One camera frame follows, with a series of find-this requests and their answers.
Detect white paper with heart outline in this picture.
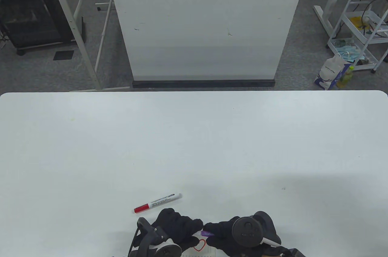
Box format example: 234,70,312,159
182,237,217,257

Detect white metal frame stand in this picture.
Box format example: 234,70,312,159
45,0,131,92

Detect black cabinet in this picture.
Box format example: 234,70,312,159
0,0,76,56

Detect white utility cart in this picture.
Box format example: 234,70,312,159
327,0,388,74

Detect white desk leg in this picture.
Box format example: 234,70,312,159
313,0,347,38

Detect yellow-green bottle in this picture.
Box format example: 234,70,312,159
337,66,354,89

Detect grey right wrist tracker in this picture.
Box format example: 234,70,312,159
232,211,282,248

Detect yellow item on cart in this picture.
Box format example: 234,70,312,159
350,17,369,29

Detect black board base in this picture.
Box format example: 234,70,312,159
132,79,276,89

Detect person's left hand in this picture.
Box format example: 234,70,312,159
151,208,204,246

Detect black floor plate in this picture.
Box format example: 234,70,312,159
53,50,74,61

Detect grey wrist tracker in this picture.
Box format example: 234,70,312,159
232,211,282,248
127,217,182,257

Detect teal face masks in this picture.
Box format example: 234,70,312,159
332,39,366,60

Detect person's right hand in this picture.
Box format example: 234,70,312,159
203,216,243,257

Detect white marker with red cap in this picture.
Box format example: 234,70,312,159
134,193,182,214

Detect white plastic bag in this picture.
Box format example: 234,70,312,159
314,54,346,90

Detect grey left wrist tracker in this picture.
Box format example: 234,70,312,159
127,217,182,257

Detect white partition board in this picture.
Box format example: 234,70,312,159
105,0,310,81

